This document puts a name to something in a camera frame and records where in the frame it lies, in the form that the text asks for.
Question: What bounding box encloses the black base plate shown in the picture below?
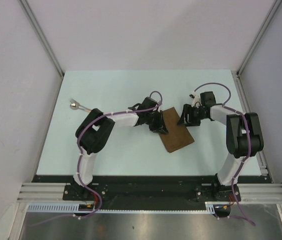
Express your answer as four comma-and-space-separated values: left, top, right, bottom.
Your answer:
32, 175, 272, 202

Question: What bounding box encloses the white slotted cable duct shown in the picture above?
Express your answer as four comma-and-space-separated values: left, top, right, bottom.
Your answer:
27, 201, 231, 215

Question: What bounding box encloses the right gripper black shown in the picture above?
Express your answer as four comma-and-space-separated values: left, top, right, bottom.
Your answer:
177, 104, 206, 127

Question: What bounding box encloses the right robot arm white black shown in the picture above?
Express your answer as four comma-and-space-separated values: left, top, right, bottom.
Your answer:
177, 91, 264, 202

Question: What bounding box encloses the brown cloth napkin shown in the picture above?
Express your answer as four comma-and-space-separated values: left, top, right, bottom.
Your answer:
159, 107, 195, 153

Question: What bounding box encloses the aluminium frame post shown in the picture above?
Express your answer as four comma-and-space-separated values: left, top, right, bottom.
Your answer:
236, 0, 282, 77
17, 0, 65, 79

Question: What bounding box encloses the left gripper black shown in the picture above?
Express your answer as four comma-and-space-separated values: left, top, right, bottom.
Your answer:
145, 110, 168, 135

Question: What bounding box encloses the aluminium frame rail front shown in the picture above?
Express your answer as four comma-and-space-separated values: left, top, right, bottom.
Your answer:
17, 183, 282, 204

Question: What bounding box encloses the aluminium frame post left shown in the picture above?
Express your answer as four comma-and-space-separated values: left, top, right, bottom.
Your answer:
17, 0, 65, 79

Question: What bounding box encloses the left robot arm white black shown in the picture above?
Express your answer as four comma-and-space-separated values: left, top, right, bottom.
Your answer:
72, 96, 168, 200

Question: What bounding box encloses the silver metal spoon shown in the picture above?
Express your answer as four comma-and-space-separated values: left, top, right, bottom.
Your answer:
70, 102, 91, 113

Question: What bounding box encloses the aluminium frame post right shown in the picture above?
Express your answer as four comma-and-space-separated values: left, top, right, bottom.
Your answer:
236, 0, 282, 77

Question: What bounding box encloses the silver metal fork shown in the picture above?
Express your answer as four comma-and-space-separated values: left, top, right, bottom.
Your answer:
69, 98, 88, 111

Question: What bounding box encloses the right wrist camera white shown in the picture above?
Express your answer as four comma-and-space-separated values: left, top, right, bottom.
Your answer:
189, 91, 202, 108

